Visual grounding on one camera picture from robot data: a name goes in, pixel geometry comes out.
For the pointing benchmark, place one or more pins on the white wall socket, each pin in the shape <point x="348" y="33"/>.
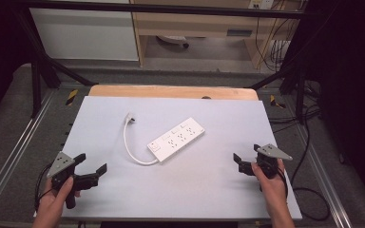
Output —
<point x="260" y="3"/>

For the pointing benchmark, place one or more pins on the white plug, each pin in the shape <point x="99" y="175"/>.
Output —
<point x="130" y="117"/>

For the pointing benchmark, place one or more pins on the person's right hand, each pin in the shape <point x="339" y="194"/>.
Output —
<point x="271" y="188"/>

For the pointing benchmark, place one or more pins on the white cabinet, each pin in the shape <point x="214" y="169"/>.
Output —
<point x="82" y="34"/>

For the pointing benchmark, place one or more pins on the yellow black tape strip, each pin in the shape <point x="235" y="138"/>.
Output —
<point x="276" y="102"/>
<point x="72" y="97"/>

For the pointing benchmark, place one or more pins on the dark curtain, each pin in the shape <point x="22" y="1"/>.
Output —
<point x="0" y="47"/>
<point x="351" y="79"/>

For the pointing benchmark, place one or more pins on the black metal frame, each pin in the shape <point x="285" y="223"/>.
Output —
<point x="171" y="9"/>

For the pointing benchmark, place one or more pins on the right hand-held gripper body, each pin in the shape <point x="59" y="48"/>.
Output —
<point x="267" y="164"/>

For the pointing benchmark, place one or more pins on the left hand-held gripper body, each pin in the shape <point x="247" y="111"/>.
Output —
<point x="61" y="163"/>

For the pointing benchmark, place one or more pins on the light wooden desk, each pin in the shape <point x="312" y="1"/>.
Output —
<point x="202" y="27"/>

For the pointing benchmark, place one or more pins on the person's left hand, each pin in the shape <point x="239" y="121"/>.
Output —
<point x="52" y="202"/>

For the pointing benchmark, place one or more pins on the white power strip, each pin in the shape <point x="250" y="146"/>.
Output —
<point x="177" y="139"/>

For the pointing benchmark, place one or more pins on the light wooden board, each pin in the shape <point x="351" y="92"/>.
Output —
<point x="171" y="91"/>

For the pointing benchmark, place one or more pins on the aluminium rail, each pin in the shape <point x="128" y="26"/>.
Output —
<point x="326" y="183"/>
<point x="15" y="148"/>

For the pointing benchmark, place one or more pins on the office chair base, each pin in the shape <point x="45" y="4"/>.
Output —
<point x="174" y="40"/>

